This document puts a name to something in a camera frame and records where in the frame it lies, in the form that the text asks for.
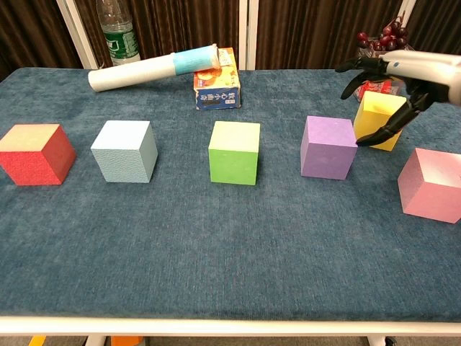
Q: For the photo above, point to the white roll blue band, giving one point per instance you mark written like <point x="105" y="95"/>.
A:
<point x="137" y="72"/>

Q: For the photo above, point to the light blue foam cube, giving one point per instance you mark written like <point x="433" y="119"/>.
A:
<point x="122" y="162"/>

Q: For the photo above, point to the yellow floor tape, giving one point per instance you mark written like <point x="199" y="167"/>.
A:
<point x="36" y="341"/>

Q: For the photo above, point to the brown pleated curtain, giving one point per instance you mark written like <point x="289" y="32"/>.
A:
<point x="324" y="29"/>

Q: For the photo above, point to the bunch of red grapes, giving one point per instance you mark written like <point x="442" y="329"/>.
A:
<point x="387" y="39"/>

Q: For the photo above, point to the pink foam cube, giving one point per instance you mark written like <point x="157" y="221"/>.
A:
<point x="432" y="202"/>

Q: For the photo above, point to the white partition frame post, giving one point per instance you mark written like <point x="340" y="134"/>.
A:
<point x="248" y="29"/>
<point x="408" y="7"/>
<point x="77" y="36"/>

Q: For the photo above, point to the orange blue snack box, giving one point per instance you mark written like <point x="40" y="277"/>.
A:
<point x="216" y="95"/>

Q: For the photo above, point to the red packet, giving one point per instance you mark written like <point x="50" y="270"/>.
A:
<point x="374" y="88"/>

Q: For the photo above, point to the blue table cloth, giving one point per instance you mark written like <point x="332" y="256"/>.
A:
<point x="230" y="252"/>

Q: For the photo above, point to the orange object under table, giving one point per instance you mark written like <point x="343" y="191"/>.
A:
<point x="126" y="341"/>

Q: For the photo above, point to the green foam cube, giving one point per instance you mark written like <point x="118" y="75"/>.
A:
<point x="232" y="166"/>

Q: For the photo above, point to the clear bottle green label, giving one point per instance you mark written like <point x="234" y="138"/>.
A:
<point x="119" y="43"/>

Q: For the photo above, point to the purple foam cube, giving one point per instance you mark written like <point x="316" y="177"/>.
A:
<point x="324" y="155"/>

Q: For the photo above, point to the clear plastic box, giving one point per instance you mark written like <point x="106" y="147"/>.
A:
<point x="396" y="84"/>

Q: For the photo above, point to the white table frame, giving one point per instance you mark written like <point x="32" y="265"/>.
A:
<point x="230" y="327"/>

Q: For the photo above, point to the yellow foam cube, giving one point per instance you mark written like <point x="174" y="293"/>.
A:
<point x="371" y="119"/>

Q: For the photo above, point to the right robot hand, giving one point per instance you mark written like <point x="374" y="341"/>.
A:
<point x="417" y="72"/>

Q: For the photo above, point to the red foam cube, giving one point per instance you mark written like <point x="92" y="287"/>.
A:
<point x="32" y="166"/>

